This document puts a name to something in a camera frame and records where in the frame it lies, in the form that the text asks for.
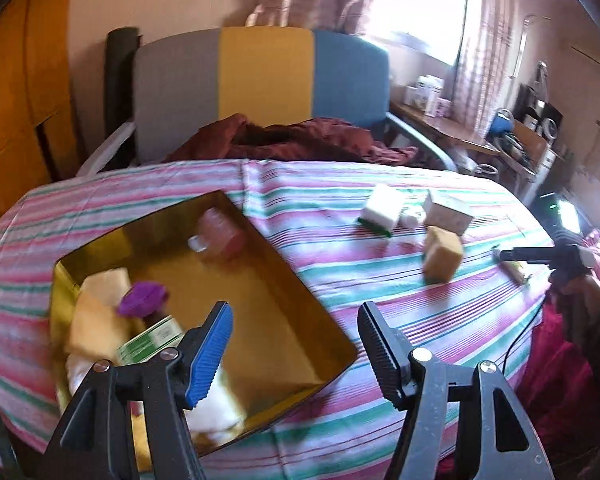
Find cracker snack packet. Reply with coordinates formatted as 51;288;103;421
492;244;532;285

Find small green carton box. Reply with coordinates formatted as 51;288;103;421
116;315;184;366

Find beige towel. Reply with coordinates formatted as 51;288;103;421
184;365;246;441

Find purple pouch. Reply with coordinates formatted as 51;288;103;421
117;281;169;318

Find yellow sponge block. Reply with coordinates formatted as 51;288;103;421
64;290;136;361
422;226;464;283
81;268;132;309

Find white cardboard box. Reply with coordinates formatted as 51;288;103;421
422;190;474;236

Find pink hair roller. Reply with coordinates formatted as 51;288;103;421
187;207;245;259

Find plastic white ball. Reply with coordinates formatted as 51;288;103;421
399;205;426;230

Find white green scrub sponge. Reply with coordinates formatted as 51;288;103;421
358;184;405;237

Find person right hand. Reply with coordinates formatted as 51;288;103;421
550;272;600;348

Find white shelf unit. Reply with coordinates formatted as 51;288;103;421
519;148;556;207

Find gold metal tray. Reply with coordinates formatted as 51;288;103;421
49;188;360;473

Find striped bed sheet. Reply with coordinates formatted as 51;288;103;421
0;160;548;451

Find magenta quilted blanket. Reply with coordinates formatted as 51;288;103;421
517;229;600;465

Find blue bag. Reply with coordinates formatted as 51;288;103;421
486;107;515;139

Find wooden desk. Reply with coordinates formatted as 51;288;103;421
390;101;500;156

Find white boxes on desk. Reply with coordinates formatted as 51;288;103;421
403;75;451;118

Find dark red blanket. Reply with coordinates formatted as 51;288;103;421
164;114;418;167

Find grey yellow blue chair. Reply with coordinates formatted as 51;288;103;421
79;26;456;177

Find wooden wardrobe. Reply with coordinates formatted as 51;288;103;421
0;0;85;217

